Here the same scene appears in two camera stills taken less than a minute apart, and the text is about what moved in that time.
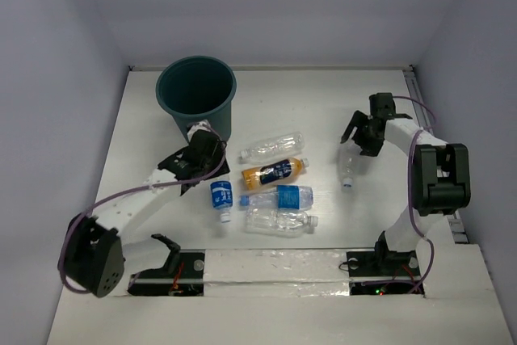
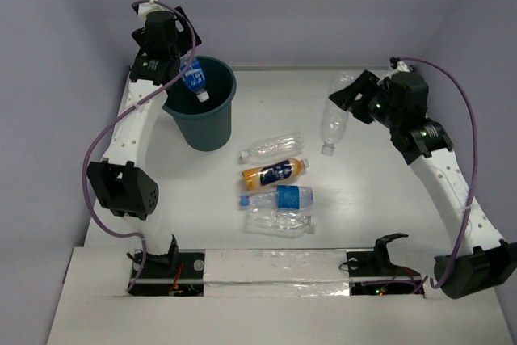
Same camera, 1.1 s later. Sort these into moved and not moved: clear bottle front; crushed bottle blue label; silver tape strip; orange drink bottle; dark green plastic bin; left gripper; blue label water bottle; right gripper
Moved: left gripper; crushed bottle blue label; right gripper
Not moved: dark green plastic bin; orange drink bottle; clear bottle front; silver tape strip; blue label water bottle
